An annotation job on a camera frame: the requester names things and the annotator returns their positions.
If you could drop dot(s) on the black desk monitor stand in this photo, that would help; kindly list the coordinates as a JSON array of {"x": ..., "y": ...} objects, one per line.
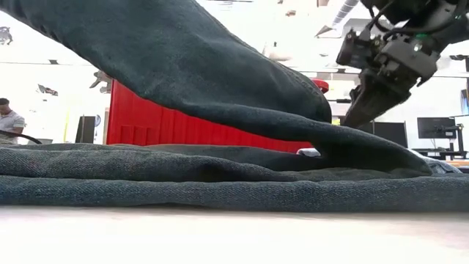
[{"x": 454, "y": 146}]

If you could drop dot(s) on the red plastic bin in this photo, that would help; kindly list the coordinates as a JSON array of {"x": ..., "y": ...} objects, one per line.
[{"x": 146, "y": 124}]

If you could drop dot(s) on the small black monitor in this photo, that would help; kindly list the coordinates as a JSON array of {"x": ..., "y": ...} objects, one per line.
[{"x": 436, "y": 127}]

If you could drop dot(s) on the clear spray bottle grey trigger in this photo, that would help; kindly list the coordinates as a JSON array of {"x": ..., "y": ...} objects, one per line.
[{"x": 100, "y": 78}]

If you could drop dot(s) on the person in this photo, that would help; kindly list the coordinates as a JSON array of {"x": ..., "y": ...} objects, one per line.
[{"x": 11, "y": 122}]

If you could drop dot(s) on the silver smooth ventilation duct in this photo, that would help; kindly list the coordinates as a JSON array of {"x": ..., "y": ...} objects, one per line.
[{"x": 344, "y": 11}]

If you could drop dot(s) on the large black screen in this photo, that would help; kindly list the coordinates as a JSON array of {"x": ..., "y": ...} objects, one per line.
[{"x": 392, "y": 133}]

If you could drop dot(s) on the black speaker box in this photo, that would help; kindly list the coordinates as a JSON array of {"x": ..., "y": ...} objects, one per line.
[{"x": 85, "y": 128}]

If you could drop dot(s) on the dark ceiling fixture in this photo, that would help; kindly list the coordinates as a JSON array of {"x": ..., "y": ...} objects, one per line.
[{"x": 5, "y": 34}]

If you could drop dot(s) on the LED light bar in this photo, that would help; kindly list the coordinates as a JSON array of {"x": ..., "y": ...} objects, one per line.
[{"x": 329, "y": 72}]

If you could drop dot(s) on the dark teal garment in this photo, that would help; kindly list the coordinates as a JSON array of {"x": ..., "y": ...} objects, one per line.
[{"x": 183, "y": 66}]

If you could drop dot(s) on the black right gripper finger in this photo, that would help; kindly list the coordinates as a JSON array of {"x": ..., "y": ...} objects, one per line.
[
  {"x": 388, "y": 100},
  {"x": 361, "y": 102}
]

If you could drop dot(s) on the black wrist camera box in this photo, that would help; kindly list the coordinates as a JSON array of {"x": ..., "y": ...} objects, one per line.
[{"x": 351, "y": 49}]

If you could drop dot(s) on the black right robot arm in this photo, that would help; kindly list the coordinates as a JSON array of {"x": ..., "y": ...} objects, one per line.
[{"x": 403, "y": 11}]

